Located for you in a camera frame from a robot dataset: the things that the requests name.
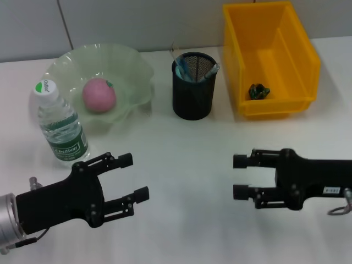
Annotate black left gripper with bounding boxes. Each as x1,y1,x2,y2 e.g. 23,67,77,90
15,151,150,235

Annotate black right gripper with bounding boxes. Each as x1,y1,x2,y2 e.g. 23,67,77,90
233,148,352,211

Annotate clear green-label water bottle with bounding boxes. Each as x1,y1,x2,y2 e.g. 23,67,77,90
30,79,91,168

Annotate green plastic wrapper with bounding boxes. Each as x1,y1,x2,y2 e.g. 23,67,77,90
249,84,272,100

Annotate pink toy peach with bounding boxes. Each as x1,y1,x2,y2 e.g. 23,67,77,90
81,78,117,113

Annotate silver ballpoint pen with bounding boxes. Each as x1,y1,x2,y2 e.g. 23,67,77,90
199,62,221,82

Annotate blue scissors with cover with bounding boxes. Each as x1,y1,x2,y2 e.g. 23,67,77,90
175,54,196,83

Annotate transparent plastic ruler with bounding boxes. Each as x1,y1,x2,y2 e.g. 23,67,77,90
169,41,184,69

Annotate black mesh pen holder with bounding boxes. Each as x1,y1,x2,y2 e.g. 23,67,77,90
172,52,219,121

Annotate green wavy glass fruit plate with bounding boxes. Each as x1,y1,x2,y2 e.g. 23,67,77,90
41,43,156,135

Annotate yellow plastic bin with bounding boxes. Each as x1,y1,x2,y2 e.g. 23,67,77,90
222,1,322,120

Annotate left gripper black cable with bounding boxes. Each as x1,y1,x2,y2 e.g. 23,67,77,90
0,176,50,252

